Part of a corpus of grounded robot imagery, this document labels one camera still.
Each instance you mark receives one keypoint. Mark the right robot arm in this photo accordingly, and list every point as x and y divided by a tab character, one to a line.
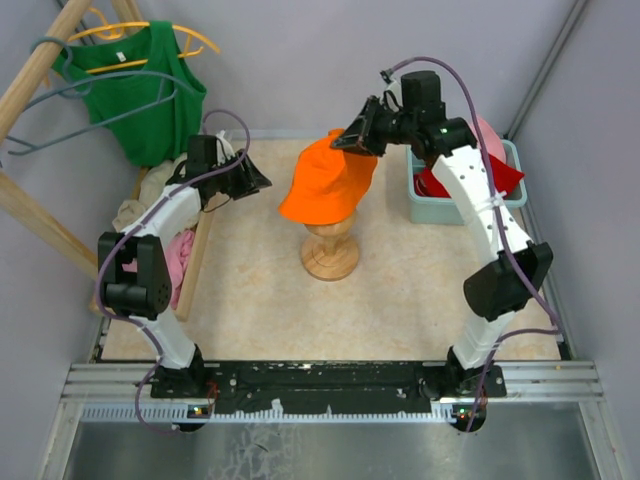
411	112

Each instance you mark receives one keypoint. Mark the grey clothes hanger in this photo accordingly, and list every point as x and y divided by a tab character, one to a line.
109	98

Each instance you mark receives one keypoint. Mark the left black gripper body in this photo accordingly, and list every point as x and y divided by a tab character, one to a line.
227	181

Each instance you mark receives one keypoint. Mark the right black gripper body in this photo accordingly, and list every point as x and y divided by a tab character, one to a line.
389	128

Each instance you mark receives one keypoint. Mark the aluminium rail frame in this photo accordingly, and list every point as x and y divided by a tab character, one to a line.
120	392

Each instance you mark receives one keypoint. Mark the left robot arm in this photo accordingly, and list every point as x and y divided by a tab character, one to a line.
134	281

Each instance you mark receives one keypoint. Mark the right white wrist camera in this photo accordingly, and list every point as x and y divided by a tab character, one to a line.
392	94

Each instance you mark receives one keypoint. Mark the light blue plastic bin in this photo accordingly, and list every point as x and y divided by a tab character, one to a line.
443	211

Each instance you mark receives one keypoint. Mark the pink hat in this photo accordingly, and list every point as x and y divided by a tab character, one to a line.
492	140

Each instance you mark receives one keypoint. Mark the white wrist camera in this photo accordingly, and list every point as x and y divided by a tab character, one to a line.
392	94
224	149

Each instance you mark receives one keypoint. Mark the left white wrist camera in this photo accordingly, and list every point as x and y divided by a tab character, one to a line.
224	149

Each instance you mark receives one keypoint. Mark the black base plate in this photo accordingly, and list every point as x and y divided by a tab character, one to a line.
338	387

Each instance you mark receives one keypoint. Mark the orange bucket hat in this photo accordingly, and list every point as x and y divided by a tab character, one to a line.
327	184

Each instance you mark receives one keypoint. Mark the beige garment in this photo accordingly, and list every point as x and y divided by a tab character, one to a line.
150	189

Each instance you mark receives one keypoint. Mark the yellow clothes hanger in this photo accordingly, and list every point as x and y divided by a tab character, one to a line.
129	20

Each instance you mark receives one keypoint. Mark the pink garment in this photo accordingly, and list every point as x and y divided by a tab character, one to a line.
177	256

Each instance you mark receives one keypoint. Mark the green tank top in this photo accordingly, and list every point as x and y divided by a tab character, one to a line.
160	134

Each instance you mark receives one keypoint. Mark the red hat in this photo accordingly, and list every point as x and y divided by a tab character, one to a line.
506	179

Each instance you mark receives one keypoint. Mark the wooden hat stand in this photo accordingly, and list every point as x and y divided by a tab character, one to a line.
330	253

